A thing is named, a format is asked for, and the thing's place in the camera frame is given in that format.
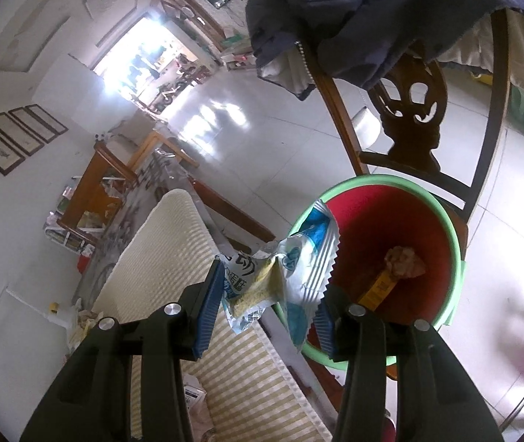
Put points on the carved wooden chair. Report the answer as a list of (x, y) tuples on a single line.
[(409, 115)]

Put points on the yellow cake wrapper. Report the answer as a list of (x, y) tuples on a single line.
[(250, 294)]

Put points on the striped table cloth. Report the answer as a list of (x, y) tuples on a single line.
[(165, 248)]

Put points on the blue white snack wrapper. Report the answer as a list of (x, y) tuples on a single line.
[(310, 258)]

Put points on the red bucket with green rim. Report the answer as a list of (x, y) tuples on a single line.
[(381, 221)]

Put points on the wooden sofa frame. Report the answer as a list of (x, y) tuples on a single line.
[(229, 212)]

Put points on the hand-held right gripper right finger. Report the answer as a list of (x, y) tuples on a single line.
[(324, 329)]

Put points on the navy blue jacket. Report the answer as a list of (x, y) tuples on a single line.
[(358, 9)]

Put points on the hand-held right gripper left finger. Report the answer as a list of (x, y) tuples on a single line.
[(209, 306)]

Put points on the white plastic container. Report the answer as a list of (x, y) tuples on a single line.
[(365, 129)]

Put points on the small white box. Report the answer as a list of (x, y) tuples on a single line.
[(195, 393)]

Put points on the wooden display cabinet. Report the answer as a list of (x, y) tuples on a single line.
[(179, 4)]

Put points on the wooden side cabinet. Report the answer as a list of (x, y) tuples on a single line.
[(91, 193)]

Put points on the red bottle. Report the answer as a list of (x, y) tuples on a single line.
[(84, 262)]

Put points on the crumpled pink tissue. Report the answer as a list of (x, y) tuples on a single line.
[(405, 262)]

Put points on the green crate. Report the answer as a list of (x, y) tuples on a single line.
[(520, 106)]

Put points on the yellow stick wrapper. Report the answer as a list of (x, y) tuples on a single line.
[(377, 290)]

